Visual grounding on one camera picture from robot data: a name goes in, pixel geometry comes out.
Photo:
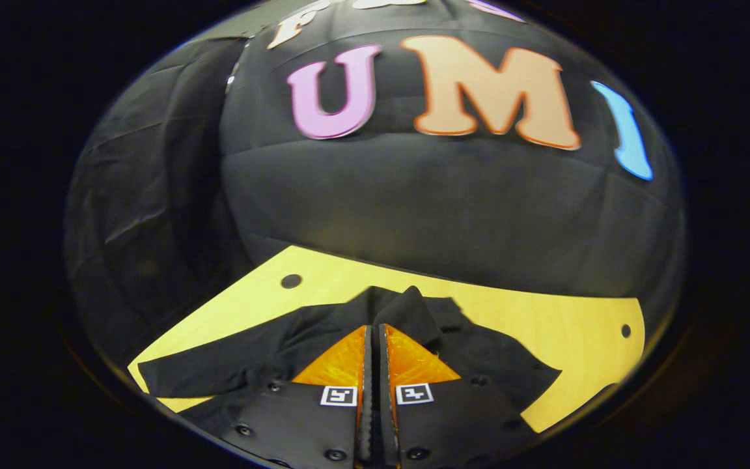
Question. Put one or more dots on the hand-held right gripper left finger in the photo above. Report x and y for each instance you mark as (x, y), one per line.
(323, 430)

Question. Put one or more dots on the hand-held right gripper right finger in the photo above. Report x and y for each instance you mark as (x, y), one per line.
(453, 423)

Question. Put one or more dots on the black garment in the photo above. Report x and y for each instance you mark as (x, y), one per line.
(251, 358)

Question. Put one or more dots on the black backdrop cloth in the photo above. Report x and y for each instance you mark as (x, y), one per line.
(427, 208)

